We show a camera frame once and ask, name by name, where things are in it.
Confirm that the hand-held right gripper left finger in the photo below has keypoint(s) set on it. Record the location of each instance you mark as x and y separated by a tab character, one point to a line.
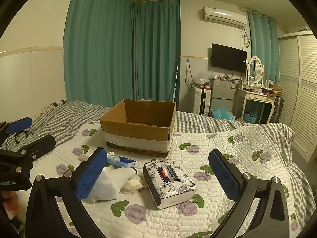
91	176

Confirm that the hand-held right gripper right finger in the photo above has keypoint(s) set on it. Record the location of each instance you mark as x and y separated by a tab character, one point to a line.
224	176

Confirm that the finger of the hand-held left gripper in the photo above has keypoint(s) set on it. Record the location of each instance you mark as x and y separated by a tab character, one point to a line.
39	143
18	126

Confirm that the white plastic bag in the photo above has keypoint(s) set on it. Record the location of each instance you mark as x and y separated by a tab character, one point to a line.
111	183

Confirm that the blue and white packet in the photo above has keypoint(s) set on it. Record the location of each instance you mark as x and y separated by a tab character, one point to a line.
121	162

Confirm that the cream cloth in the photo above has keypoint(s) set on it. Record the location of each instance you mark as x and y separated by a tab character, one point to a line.
135	183

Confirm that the floral tissue box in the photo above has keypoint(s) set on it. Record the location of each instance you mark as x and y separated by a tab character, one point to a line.
171	186

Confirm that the person's left hand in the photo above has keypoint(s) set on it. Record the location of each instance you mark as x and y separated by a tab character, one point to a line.
11	202

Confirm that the brown floral cloth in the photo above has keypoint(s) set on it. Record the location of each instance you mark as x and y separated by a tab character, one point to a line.
53	104

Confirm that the small cardboard box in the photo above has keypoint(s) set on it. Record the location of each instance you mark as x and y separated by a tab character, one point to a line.
239	120

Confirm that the grey checked bedsheet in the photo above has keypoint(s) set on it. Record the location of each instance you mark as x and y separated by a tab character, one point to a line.
198	124

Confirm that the blue bubble wrap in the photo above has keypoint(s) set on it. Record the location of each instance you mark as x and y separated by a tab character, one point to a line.
221	114

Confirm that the blue plastic basket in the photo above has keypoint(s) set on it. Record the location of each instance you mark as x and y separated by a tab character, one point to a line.
250	117

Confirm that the floral quilted blanket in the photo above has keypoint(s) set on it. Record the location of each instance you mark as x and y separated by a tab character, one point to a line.
173	218

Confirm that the white suitcase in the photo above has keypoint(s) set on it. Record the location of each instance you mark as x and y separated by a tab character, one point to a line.
200	101

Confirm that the dark suitcase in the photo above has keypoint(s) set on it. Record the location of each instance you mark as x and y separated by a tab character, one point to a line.
272	109

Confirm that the silver small fridge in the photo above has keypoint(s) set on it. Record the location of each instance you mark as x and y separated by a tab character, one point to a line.
223	91

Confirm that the white dressing table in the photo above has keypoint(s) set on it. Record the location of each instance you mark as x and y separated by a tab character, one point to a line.
255	95

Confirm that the clear plastic bag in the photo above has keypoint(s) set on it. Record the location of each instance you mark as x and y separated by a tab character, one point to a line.
204	76

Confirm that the small brown box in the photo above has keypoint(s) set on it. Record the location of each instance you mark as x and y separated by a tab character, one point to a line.
276	87

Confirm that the white pole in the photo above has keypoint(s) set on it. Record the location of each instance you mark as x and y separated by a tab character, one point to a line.
176	79

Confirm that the oval white mirror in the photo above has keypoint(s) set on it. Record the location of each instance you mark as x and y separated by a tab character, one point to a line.
255	68

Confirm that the white slatted wardrobe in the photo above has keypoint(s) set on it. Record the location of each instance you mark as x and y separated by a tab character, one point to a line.
302	91

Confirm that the green curtain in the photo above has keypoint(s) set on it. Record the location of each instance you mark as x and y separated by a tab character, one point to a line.
99	42
156	49
263	44

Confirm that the white air conditioner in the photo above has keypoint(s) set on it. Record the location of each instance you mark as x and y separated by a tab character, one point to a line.
224	16

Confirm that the black wall television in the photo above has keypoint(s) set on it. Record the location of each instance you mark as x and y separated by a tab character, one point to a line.
229	57

